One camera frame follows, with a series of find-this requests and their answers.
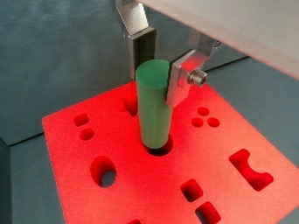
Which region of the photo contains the green cylinder peg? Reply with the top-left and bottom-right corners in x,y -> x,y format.
134,59 -> 172,149

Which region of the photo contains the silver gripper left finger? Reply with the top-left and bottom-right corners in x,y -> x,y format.
114,0 -> 156,80

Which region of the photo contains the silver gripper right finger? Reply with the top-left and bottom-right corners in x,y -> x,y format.
165,29 -> 220,108

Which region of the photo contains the red foam shape board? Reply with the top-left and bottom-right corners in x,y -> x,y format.
42,83 -> 299,224

